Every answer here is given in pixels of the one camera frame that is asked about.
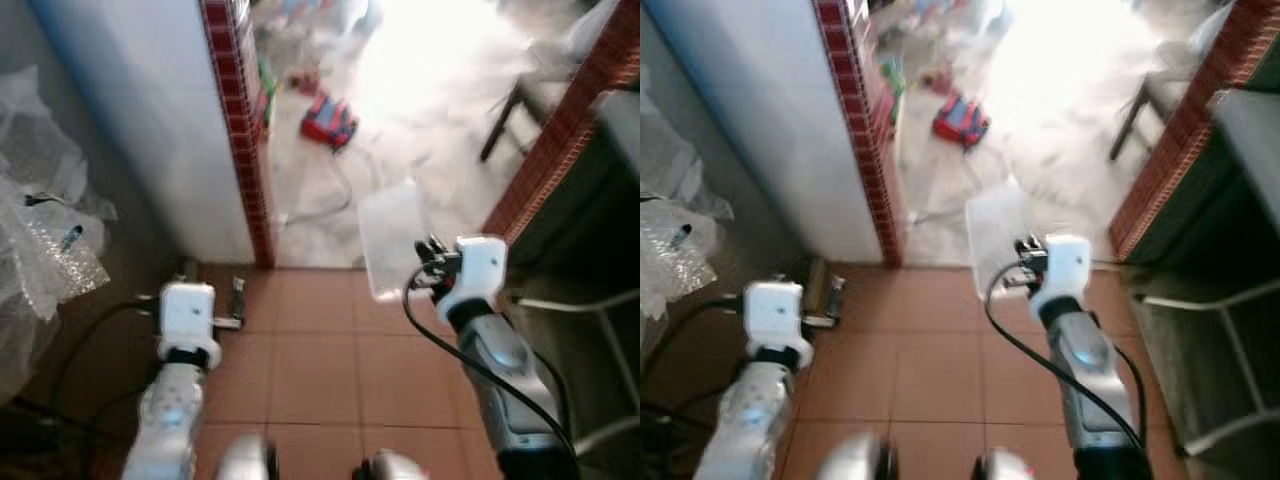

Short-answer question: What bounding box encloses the clear plastic container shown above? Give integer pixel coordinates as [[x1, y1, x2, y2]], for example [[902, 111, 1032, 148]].
[[357, 178, 429, 303], [965, 178, 1031, 301]]

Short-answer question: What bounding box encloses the robot left leg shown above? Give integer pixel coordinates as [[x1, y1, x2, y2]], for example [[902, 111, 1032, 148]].
[[215, 435, 281, 480], [815, 435, 896, 480]]

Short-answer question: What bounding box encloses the robot leg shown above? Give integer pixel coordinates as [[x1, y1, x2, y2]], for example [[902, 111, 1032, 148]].
[[975, 450, 1036, 480], [350, 450, 431, 480], [215, 435, 281, 480], [815, 435, 896, 480]]

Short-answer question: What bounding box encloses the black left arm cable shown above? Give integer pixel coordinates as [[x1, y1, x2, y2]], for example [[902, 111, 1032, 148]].
[[640, 298, 749, 421], [45, 298, 163, 426]]

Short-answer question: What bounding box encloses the robot right leg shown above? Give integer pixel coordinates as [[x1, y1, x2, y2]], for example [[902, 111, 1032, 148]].
[[975, 450, 1036, 480], [350, 450, 431, 480]]

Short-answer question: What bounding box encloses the white metal rack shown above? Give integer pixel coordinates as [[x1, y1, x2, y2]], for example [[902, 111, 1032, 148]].
[[500, 288, 641, 461], [1140, 280, 1280, 456]]

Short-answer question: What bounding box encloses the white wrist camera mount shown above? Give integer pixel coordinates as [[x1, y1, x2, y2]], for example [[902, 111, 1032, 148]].
[[1030, 235, 1093, 321], [745, 282, 809, 369], [158, 282, 221, 366], [437, 235, 508, 321]]

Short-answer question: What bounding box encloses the grey countertop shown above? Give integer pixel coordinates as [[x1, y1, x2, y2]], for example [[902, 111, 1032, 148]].
[[590, 90, 641, 171], [1205, 90, 1280, 201]]

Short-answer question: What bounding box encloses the white floor cord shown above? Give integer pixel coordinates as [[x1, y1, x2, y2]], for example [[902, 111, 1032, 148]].
[[905, 150, 1001, 229], [278, 150, 383, 229]]

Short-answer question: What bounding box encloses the crumpled clear plastic bag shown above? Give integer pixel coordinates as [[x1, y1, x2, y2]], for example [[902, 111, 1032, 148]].
[[0, 65, 116, 401], [640, 65, 736, 321]]

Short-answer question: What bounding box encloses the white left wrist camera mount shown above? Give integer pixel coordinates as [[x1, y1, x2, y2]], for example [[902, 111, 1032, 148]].
[[158, 282, 221, 366], [745, 282, 809, 369]]

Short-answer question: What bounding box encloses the dark chair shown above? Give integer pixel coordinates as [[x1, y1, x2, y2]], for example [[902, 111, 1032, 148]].
[[480, 75, 566, 163], [1108, 75, 1196, 163]]

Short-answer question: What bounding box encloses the bubble wrap sheet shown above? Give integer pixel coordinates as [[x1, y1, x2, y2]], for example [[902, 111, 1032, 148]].
[[640, 200, 721, 301], [20, 205, 111, 321]]

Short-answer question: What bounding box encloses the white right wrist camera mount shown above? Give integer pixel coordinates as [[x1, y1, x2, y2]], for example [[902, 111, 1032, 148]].
[[437, 235, 508, 321], [1030, 235, 1093, 321]]

